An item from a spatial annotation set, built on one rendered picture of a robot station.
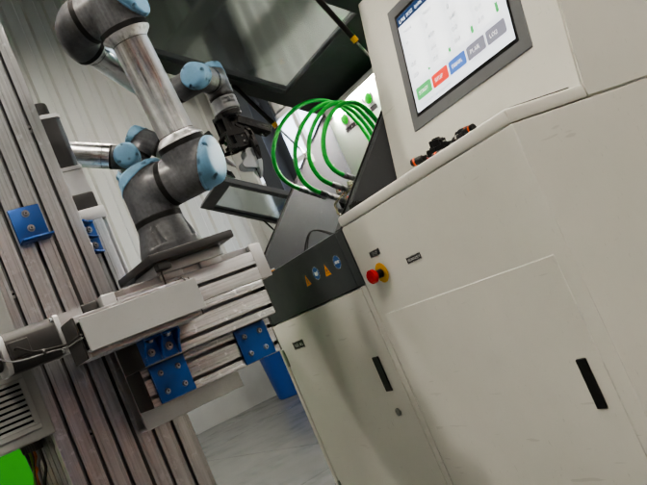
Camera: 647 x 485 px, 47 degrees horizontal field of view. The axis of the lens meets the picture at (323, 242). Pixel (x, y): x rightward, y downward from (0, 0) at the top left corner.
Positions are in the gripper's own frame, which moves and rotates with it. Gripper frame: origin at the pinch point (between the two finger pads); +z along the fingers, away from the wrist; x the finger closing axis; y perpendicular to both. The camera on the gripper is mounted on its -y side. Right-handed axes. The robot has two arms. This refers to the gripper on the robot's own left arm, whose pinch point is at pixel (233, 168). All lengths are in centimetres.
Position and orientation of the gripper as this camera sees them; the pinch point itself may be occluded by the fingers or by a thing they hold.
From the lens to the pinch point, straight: 245.2
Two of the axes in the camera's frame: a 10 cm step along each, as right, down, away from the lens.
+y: -3.3, 8.5, -4.1
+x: 1.5, -3.9, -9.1
